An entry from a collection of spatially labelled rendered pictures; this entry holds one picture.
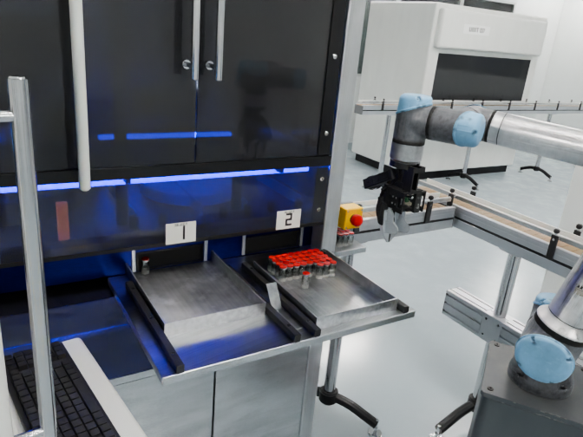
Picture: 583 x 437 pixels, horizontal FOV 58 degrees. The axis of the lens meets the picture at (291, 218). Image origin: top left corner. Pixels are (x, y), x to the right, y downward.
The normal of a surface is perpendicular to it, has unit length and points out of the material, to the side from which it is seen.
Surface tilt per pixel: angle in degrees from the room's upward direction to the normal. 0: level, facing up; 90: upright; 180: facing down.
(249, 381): 90
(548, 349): 97
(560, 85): 90
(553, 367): 97
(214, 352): 0
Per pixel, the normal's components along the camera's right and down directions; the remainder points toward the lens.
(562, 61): -0.85, 0.11
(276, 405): 0.51, 0.33
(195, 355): 0.09, -0.94
